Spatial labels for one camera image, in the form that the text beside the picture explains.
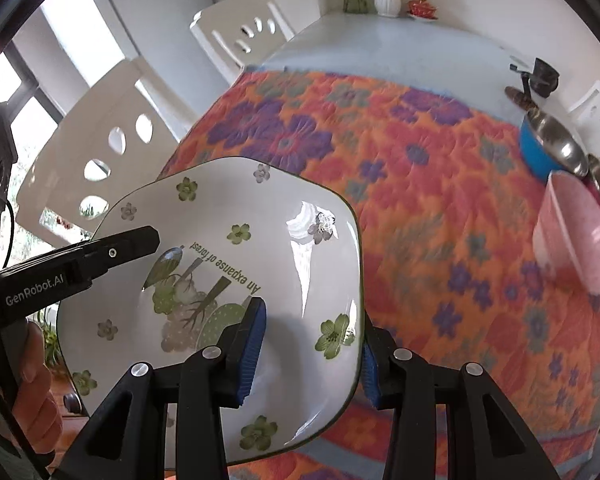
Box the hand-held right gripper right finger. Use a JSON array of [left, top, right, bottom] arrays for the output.
[[363, 326, 564, 480]]

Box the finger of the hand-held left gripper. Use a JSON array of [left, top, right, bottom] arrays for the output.
[[78, 225, 161, 282]]

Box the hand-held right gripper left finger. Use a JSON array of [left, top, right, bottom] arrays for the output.
[[55, 296, 269, 480]]

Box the white square floral plate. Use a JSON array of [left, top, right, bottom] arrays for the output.
[[55, 157, 367, 464]]

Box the person's left hand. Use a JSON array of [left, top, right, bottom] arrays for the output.
[[14, 317, 64, 462]]

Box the green potted plant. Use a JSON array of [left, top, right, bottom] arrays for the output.
[[29, 304, 67, 377]]

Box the white plastic chair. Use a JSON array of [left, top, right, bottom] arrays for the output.
[[189, 0, 297, 74], [567, 80, 600, 162], [15, 57, 192, 242]]

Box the orange floral quilted tablecloth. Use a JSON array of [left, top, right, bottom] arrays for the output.
[[157, 67, 600, 480]]

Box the pink bowl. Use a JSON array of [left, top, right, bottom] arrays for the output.
[[532, 170, 600, 295]]

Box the blue steel-lined bowl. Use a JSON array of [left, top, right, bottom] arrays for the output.
[[518, 110, 590, 182]]

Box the brown wooden spoon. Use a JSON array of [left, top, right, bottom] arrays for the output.
[[504, 86, 539, 112]]

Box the small black pot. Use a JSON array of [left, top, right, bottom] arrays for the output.
[[508, 58, 560, 99]]

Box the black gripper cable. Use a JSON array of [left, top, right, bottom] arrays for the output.
[[0, 199, 52, 480]]

